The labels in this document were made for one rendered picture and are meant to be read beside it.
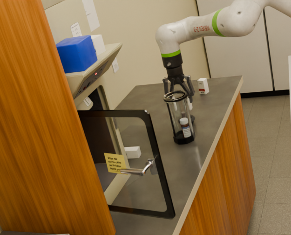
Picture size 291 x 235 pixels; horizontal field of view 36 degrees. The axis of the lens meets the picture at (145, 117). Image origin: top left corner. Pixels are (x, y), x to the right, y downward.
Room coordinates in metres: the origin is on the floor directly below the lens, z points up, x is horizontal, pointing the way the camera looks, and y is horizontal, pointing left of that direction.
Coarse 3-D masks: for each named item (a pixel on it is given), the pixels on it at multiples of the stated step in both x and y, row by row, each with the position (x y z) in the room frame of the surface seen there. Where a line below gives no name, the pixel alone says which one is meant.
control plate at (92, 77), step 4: (108, 60) 1.54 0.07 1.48; (104, 64) 1.52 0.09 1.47; (100, 68) 1.49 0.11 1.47; (96, 72) 1.47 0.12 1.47; (100, 72) 1.53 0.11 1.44; (92, 76) 1.45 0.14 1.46; (96, 76) 1.52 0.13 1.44; (88, 80) 1.43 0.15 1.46; (84, 84) 1.41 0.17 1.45; (80, 88) 1.39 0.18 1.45; (80, 92) 1.42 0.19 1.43; (76, 96) 1.40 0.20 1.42
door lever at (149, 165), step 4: (148, 164) 1.23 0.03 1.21; (124, 168) 1.24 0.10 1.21; (128, 168) 1.23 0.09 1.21; (132, 168) 1.23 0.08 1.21; (144, 168) 1.21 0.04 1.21; (148, 168) 1.22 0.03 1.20; (124, 172) 1.23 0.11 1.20; (128, 172) 1.22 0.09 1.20; (132, 172) 1.21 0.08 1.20; (136, 172) 1.20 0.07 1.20; (140, 172) 1.20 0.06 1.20; (144, 172) 1.19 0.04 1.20
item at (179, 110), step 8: (168, 96) 1.88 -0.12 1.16; (176, 96) 1.89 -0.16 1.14; (184, 96) 1.81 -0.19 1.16; (176, 104) 1.81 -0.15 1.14; (184, 104) 1.82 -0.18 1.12; (176, 112) 1.81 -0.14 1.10; (184, 112) 1.81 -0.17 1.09; (176, 120) 1.81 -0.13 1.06; (184, 120) 1.81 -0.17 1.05; (176, 128) 1.82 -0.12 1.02; (184, 128) 1.81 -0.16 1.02; (192, 128) 1.84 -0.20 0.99; (176, 136) 1.83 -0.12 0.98; (184, 136) 1.81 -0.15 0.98
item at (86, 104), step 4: (84, 100) 1.56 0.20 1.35; (88, 100) 1.58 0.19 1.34; (80, 104) 1.53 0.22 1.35; (84, 104) 1.54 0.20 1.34; (88, 104) 1.56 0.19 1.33; (92, 104) 1.58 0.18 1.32; (76, 108) 1.52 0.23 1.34; (80, 108) 1.53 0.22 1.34; (84, 108) 1.53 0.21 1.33; (88, 108) 1.54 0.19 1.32
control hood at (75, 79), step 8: (112, 48) 1.56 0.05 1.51; (120, 48) 1.62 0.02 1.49; (104, 56) 1.48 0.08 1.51; (112, 56) 1.57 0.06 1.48; (96, 64) 1.42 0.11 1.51; (80, 72) 1.36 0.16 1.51; (88, 72) 1.37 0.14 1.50; (104, 72) 1.62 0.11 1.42; (72, 80) 1.35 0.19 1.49; (80, 80) 1.34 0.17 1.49; (72, 88) 1.36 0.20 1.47; (72, 96) 1.36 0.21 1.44
